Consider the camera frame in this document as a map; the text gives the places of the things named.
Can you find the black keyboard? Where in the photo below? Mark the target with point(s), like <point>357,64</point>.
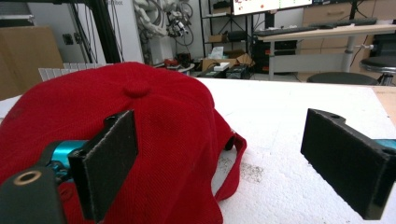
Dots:
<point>314,27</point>

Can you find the light wooden desk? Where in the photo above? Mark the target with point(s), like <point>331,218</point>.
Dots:
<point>327,34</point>

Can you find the black round stool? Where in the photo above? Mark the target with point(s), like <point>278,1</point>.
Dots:
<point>342,78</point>
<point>378,64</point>

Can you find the brown cardboard sheet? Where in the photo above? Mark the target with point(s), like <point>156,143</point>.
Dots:
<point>26,59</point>

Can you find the black metal stand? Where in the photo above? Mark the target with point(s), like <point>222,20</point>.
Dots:
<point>104,31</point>

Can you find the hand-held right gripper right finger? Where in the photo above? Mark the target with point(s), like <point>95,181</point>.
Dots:
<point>345,158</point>

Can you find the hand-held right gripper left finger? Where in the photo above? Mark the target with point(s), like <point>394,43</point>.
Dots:
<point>106,165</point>

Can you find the red baseball cap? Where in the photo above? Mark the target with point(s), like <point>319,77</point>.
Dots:
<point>162,124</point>

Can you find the open cardboard box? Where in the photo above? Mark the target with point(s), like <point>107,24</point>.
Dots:
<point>225,59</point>

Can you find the white ribbed panel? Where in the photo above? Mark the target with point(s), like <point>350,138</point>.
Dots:
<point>62,71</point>

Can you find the black metal shelf rack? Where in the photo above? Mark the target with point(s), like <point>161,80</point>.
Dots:
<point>227,28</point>

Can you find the wooden drawer cabinet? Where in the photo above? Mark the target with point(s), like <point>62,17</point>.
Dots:
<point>339,14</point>

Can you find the white foam board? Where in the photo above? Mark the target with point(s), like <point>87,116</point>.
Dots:
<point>289,149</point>

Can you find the computer monitor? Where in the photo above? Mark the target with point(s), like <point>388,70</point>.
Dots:
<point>271,5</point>

